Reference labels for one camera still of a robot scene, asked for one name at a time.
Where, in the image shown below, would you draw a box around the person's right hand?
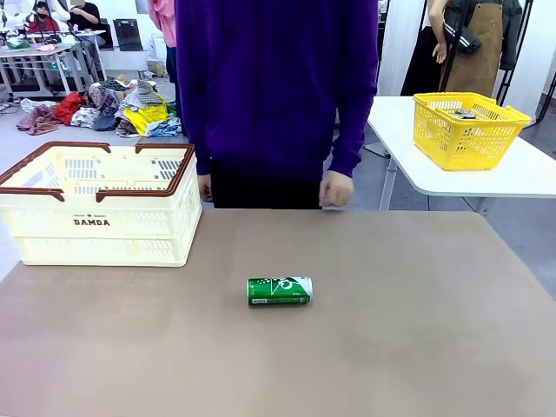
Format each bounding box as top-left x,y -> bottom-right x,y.
197,173 -> 215,202

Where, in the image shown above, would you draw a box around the person's left hand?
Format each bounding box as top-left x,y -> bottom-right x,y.
318,170 -> 355,209

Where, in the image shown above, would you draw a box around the green drink can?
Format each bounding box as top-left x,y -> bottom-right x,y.
247,275 -> 314,307

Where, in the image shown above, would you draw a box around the person's left forearm purple sleeve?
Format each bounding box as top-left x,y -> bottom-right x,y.
326,103 -> 375,179

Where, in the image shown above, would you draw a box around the person's right forearm purple sleeve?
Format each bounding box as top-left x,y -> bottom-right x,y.
184,103 -> 215,177

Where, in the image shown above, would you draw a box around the cream shopping basket brown rim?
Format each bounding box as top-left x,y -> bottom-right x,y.
0,141 -> 204,268

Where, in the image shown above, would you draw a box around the yellow plastic basket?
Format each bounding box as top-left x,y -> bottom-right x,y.
412,91 -> 533,172

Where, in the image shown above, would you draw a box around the yellow cloth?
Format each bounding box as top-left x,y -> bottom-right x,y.
122,102 -> 169,134

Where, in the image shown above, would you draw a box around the grey patterned cloth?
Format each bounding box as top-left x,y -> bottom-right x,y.
116,78 -> 169,115

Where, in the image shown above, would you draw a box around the person in purple sweater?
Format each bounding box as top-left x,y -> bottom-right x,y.
175,0 -> 380,210

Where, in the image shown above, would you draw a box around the black hanging garment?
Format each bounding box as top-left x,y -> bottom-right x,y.
399,24 -> 445,97

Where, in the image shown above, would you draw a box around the red cloth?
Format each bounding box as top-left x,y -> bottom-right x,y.
54,90 -> 88,127

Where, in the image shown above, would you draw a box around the person in pink top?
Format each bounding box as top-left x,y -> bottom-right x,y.
146,0 -> 189,136

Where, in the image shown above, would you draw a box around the black chair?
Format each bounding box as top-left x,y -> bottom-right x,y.
112,17 -> 145,53

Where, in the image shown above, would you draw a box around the white side table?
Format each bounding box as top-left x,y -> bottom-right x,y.
366,95 -> 556,212

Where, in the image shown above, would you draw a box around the pink patterned cloth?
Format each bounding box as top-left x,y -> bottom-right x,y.
16,103 -> 61,136

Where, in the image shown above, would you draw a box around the brown apron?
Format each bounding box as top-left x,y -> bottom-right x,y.
439,0 -> 506,99

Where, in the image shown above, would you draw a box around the black jacket white stripes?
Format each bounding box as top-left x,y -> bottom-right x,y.
442,0 -> 523,70

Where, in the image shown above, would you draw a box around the white background desk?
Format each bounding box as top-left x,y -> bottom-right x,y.
0,29 -> 108,99

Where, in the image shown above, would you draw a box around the seated person in black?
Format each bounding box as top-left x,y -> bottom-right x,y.
67,0 -> 108,48

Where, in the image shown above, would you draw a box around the black clothes rack stand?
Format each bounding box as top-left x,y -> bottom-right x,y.
494,0 -> 536,106

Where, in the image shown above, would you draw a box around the seated person red top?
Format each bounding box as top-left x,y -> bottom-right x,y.
24,0 -> 61,35

